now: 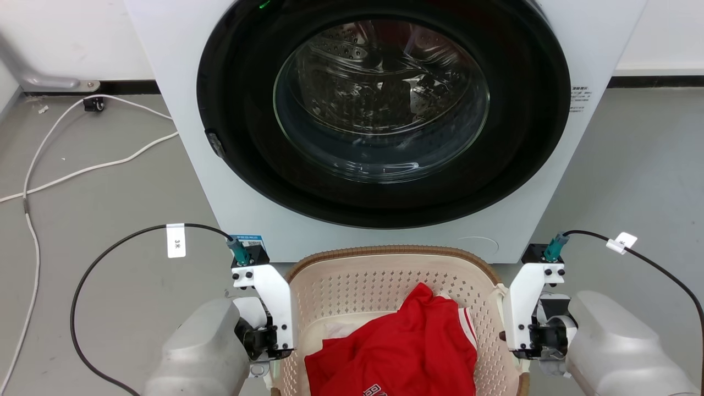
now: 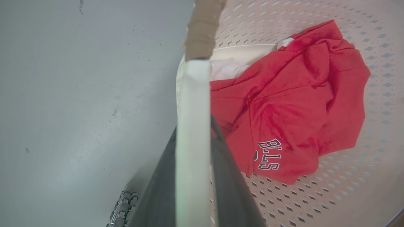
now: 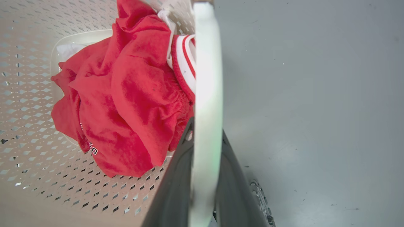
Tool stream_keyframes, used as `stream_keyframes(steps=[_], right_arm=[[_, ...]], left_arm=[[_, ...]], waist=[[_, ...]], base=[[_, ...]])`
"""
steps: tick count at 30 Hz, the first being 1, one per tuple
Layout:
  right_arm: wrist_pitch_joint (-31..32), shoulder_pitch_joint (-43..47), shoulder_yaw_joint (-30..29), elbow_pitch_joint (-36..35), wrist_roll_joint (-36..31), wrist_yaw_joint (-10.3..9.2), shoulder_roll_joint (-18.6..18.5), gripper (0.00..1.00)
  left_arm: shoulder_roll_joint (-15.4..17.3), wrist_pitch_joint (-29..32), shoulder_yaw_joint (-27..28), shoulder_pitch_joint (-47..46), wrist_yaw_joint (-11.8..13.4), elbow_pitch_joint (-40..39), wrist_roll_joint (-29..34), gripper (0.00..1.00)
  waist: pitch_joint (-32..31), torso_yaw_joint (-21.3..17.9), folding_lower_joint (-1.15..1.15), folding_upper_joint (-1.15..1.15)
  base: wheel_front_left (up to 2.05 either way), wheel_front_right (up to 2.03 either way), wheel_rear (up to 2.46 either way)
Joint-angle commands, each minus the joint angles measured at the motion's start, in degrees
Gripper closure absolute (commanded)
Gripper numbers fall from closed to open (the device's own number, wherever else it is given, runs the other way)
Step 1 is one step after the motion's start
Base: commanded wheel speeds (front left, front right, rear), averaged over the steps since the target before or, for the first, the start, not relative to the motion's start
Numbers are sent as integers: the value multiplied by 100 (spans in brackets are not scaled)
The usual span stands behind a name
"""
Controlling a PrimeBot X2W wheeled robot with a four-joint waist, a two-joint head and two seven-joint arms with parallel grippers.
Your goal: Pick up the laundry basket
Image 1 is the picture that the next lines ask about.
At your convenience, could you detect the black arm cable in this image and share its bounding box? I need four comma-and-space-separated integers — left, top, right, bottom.
562, 229, 704, 388
70, 222, 238, 396

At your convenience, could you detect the red shirt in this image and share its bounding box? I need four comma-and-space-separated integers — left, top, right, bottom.
304, 282, 479, 396

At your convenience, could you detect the white garment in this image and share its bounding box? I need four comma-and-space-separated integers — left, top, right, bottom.
322, 322, 365, 339

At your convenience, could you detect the white tag on cable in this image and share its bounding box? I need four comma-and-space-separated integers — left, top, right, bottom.
606, 232, 639, 255
166, 223, 187, 259

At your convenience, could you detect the white tag on right cable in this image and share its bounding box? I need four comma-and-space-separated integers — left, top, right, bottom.
606, 232, 639, 255

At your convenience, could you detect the white right camera bracket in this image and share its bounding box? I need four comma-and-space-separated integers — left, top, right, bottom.
502, 262, 567, 353

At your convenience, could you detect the beige perforated laundry basket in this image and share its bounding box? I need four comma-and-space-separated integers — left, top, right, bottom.
272, 245, 532, 396

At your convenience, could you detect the black round washer door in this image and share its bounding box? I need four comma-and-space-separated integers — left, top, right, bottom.
196, 0, 572, 230

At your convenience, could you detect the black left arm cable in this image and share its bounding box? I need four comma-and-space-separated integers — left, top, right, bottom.
70, 222, 238, 396

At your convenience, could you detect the short white floor cable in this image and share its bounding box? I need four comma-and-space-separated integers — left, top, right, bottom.
0, 131, 180, 204

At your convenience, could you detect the text sticker on washer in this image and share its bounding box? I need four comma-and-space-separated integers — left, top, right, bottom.
569, 85, 595, 114

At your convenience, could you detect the long looping white floor cable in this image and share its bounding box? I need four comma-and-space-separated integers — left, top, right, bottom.
0, 93, 175, 394

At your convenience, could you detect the grey metal floor bracket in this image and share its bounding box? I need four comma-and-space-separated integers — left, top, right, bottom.
0, 32, 101, 93

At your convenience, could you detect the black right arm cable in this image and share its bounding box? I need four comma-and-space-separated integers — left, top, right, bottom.
562, 229, 704, 388

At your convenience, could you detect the white tag on left cable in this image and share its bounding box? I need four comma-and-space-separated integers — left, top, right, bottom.
166, 223, 187, 259

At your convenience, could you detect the white left camera bracket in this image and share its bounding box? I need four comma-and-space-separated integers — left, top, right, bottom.
231, 264, 299, 353

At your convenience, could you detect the white camera bracket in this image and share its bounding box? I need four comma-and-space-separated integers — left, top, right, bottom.
502, 262, 567, 353
231, 264, 299, 353

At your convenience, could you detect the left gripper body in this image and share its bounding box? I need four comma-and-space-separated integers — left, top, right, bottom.
234, 297, 295, 364

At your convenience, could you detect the white front-load washing machine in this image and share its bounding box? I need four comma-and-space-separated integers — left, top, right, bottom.
124, 0, 650, 264

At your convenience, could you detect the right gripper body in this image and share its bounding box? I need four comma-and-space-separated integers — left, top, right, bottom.
527, 293, 579, 362

